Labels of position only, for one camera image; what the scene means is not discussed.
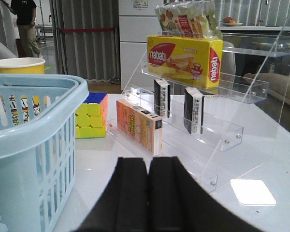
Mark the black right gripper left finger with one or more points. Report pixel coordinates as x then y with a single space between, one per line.
122 207

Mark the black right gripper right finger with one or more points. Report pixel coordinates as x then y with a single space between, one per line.
177 203

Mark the black tissue pack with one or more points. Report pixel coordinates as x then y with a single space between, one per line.
162 97
193 111

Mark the light blue plastic basket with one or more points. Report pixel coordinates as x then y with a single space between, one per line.
37 148

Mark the orange snack box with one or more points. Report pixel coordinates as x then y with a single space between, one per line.
141 125

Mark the multicolour puzzle cube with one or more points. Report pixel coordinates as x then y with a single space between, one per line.
91 116

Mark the clear acrylic display shelf right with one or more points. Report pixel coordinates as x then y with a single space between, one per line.
243 133

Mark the yellow nabati wafer box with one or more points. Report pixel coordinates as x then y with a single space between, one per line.
193 61

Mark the yellow snack bag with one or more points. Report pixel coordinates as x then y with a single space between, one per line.
194 19

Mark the red barrier belt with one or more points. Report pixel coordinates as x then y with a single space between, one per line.
86 30

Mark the white fridge cabinet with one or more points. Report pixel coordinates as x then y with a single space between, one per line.
137 20

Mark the plate of fruit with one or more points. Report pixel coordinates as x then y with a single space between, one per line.
230 22

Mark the person in black shirt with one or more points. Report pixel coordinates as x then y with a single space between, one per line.
26 15

